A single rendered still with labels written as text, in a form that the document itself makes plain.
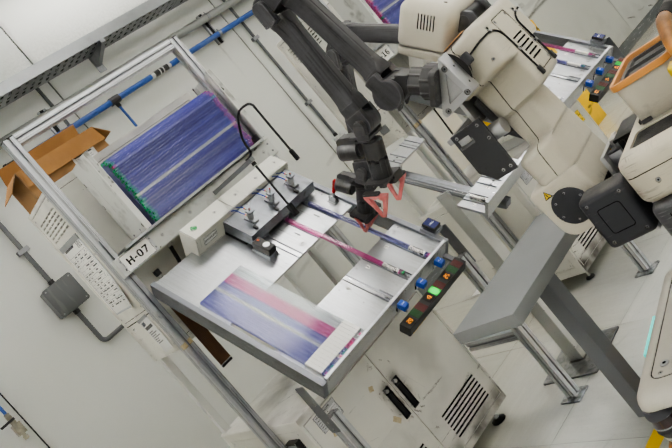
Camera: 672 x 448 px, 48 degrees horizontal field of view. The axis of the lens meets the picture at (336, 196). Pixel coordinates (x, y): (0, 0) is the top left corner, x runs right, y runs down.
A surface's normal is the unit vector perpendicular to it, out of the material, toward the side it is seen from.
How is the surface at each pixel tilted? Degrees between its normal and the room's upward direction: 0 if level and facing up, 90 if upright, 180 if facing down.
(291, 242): 47
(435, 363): 90
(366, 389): 90
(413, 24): 90
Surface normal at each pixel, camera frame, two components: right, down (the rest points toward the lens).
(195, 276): -0.07, -0.75
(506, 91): -0.46, 0.47
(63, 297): 0.49, -0.32
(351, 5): -0.59, 0.56
